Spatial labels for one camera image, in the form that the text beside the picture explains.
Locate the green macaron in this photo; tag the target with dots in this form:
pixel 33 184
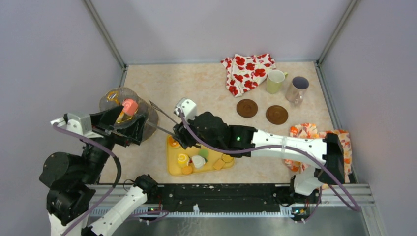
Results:
pixel 203 153

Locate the red poppy cloth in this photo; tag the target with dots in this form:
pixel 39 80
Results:
pixel 245 73

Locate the brown coaster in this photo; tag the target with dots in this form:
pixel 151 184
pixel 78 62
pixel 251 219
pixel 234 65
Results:
pixel 277 114
pixel 247 108

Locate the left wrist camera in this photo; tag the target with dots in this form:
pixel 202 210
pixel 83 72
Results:
pixel 77 123

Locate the pink swirl roll cake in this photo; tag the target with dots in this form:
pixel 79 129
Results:
pixel 129 107

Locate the square tan cracker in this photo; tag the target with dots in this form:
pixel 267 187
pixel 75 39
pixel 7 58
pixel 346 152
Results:
pixel 219 164

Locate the pink pearlescent mug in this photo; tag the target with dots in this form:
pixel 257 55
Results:
pixel 296 91

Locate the metal serving tongs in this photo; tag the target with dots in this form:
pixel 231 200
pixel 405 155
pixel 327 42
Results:
pixel 156 125

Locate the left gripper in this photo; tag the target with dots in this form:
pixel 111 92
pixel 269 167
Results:
pixel 133 132

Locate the three-tier glass dessert stand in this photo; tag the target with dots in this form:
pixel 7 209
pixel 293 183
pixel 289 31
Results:
pixel 116 96

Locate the orange glazed donut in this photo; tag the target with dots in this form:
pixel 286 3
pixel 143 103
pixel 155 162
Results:
pixel 120 117
pixel 173 143

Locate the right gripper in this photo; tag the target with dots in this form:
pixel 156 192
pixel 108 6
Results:
pixel 180 137

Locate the yellow plastic tray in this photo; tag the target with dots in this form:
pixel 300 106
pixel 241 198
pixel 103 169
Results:
pixel 173 168

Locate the yellow swirl roll cake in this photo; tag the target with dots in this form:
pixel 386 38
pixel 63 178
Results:
pixel 182 160

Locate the round biscuit with rim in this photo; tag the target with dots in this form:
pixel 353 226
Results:
pixel 227 159

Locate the right brown coaster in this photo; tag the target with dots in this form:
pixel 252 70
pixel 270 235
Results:
pixel 277 114

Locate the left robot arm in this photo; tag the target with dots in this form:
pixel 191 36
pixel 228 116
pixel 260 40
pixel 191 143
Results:
pixel 69 177

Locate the left brown coaster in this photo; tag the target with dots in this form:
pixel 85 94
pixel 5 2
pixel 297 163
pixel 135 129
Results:
pixel 247 108

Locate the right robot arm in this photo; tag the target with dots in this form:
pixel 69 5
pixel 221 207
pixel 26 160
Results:
pixel 324 156

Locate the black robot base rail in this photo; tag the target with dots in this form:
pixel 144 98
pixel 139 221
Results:
pixel 228 198

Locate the small orange round cookie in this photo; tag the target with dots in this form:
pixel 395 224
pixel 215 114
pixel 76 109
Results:
pixel 186 170

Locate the green mug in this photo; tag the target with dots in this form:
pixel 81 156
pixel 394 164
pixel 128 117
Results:
pixel 275 80

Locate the orange floral cloth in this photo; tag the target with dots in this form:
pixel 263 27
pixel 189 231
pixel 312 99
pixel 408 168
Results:
pixel 310 131

